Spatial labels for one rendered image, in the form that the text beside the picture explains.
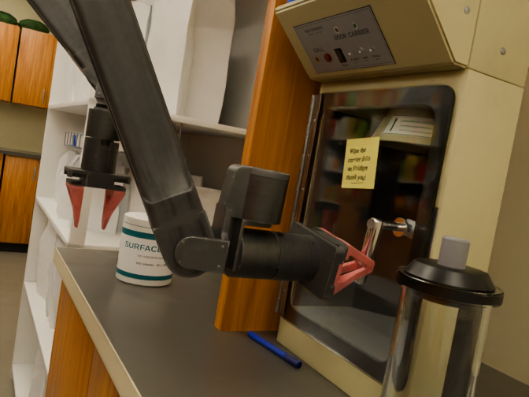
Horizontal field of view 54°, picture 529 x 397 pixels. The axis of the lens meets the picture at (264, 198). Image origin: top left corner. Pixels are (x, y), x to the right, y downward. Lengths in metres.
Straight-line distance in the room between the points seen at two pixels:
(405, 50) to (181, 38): 1.21
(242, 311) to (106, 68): 0.58
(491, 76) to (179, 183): 0.42
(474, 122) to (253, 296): 0.51
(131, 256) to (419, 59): 0.76
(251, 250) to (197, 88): 1.45
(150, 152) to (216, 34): 1.51
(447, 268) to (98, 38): 0.41
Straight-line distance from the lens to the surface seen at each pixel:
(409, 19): 0.70
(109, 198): 0.97
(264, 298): 1.00
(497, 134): 0.75
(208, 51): 2.00
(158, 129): 0.54
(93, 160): 0.91
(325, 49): 0.85
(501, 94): 0.75
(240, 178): 0.57
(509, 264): 1.15
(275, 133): 0.95
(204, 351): 0.88
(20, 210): 5.55
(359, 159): 0.80
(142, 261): 1.19
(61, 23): 0.97
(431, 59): 0.71
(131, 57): 0.54
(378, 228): 0.68
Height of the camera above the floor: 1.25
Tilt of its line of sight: 4 degrees down
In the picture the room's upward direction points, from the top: 10 degrees clockwise
